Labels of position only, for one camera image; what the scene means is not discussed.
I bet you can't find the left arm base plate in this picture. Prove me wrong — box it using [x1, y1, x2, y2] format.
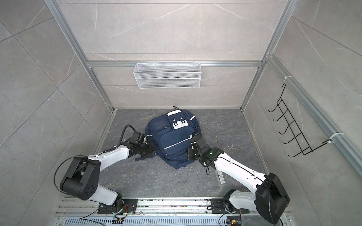
[97, 199, 138, 215]

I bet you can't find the navy blue student backpack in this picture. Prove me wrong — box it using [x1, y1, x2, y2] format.
[145, 108, 201, 170]

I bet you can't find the black wire hook rack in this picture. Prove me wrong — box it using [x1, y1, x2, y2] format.
[268, 84, 332, 158]

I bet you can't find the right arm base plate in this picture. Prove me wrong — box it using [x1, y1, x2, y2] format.
[206, 198, 250, 214]

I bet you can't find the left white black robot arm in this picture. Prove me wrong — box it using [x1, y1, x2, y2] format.
[53, 125, 156, 213]

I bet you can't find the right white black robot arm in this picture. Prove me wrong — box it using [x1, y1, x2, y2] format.
[188, 135, 290, 225]

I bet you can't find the clear plastic ruler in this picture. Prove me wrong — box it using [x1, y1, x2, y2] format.
[215, 170, 226, 186]

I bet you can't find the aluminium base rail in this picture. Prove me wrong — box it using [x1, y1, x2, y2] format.
[50, 197, 271, 226]

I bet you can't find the white wire mesh basket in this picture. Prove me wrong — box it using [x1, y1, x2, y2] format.
[133, 63, 202, 89]

